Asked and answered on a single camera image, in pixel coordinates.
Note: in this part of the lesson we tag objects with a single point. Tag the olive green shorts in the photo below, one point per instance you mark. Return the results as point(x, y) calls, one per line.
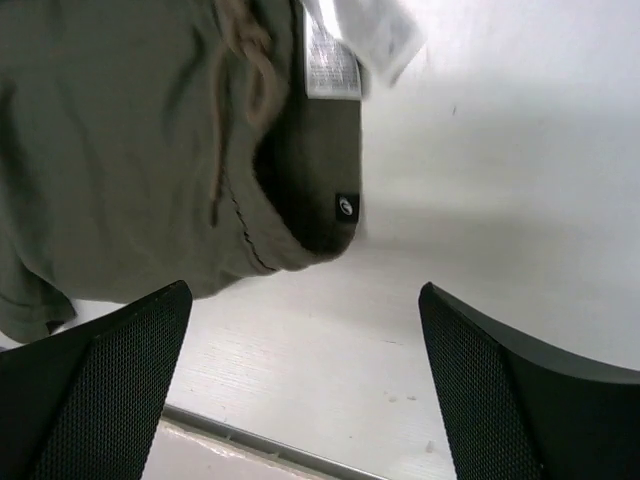
point(145, 142)

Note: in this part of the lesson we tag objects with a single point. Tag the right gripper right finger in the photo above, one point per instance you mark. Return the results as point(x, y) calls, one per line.
point(516, 407)

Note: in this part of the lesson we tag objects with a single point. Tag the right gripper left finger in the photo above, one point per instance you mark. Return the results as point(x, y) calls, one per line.
point(85, 403)

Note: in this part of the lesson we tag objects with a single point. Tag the aluminium table frame rail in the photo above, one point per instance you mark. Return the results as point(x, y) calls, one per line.
point(266, 448)

